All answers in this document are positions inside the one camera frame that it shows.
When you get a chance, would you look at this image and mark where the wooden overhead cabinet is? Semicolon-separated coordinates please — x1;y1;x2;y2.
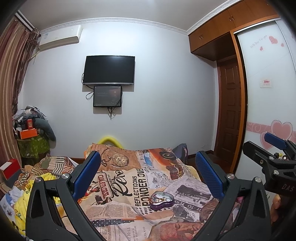
189;1;277;61

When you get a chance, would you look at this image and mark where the yellow cartoon blanket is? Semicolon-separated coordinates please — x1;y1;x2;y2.
14;172;65;235

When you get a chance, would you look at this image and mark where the green patterned bag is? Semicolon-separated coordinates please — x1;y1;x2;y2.
17;135;50;159

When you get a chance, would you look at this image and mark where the striped patchwork pillow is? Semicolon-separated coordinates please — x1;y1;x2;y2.
30;156;75;178

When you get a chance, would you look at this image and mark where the striped brown curtain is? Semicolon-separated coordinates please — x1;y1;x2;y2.
0;17;40;164

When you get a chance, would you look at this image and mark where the dark grey pillow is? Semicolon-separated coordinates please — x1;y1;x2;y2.
33;118;56;142

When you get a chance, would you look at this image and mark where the white wardrobe sliding door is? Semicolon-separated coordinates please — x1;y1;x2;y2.
233;19;296;181

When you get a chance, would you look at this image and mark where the yellow pillow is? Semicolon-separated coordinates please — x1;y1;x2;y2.
97;136;123;149

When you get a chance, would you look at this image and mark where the small black wall monitor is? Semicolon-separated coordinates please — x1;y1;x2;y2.
93;85;122;108

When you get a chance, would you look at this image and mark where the large black wall television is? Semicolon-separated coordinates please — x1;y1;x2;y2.
82;55;135;85

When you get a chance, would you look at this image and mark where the red white box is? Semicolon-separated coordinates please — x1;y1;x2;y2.
0;159;21;180

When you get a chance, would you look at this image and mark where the white wall air conditioner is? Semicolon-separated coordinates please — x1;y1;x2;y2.
39;25;82;51

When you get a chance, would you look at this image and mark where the orange box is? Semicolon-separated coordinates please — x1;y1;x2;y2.
19;128;38;140

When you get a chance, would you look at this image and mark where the brown wooden door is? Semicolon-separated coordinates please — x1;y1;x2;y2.
215;57;241;163

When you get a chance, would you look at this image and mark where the purple heart-shaped tin box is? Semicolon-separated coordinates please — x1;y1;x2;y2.
149;191;175;211

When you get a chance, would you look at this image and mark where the newspaper print bed blanket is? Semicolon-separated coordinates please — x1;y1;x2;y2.
14;143;241;241

